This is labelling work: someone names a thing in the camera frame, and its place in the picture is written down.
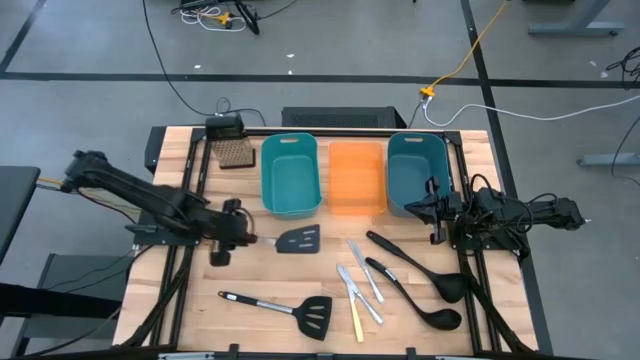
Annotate yellow extension cable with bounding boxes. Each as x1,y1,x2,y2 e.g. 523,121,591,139
418,0,512,99

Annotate black cable bundle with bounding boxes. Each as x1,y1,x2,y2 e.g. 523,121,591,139
604,45,640,84

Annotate black computer case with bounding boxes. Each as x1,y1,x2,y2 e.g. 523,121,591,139
281,105,408,130

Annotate black desk leg bar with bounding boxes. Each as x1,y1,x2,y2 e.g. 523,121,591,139
0,282,124,320

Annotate yellow arm supply cable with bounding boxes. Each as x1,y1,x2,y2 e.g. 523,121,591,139
37,176,141,214

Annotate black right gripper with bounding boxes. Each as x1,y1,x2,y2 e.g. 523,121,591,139
403,176,469,246

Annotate thin black floor cable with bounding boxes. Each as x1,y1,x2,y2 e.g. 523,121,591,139
609,115,640,187

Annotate coiled white cable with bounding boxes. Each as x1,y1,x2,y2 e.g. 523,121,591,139
178,5,247,33

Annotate orange translucent plastic bin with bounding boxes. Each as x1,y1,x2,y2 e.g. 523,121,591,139
327,140,389,218

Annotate black ladle with white label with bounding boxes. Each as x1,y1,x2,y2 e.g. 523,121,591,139
365,256,463,332

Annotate grey desk foot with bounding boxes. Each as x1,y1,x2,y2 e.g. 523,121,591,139
576,152,640,168

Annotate black desk top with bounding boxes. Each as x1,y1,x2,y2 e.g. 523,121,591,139
0,165,41,264

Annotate silver table knife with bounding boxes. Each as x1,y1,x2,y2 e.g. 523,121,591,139
336,263,385,327
347,239,387,305

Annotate black stand leg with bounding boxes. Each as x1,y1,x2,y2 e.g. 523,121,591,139
233,0,261,36

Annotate grey desk base with casters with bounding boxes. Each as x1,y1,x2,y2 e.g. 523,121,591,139
528,0,626,38

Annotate white floor cable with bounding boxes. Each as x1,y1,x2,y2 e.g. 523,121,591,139
422,93,640,128

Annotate teal plastic bin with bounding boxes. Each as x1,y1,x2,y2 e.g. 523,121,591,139
259,132,324,221

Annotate plain black plastic ladle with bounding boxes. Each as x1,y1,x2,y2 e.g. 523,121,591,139
365,229,470,305

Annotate long black floor cable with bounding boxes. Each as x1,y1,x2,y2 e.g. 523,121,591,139
141,0,269,127

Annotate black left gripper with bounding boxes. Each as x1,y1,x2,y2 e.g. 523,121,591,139
207,198,262,267

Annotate dark blue-teal plastic bin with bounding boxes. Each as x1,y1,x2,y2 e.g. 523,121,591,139
386,131,454,219

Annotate gold-handled table knife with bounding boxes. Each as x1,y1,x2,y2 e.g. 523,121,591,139
346,272,365,344

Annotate black aluminium table frame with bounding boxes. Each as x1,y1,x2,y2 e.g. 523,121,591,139
117,124,539,360

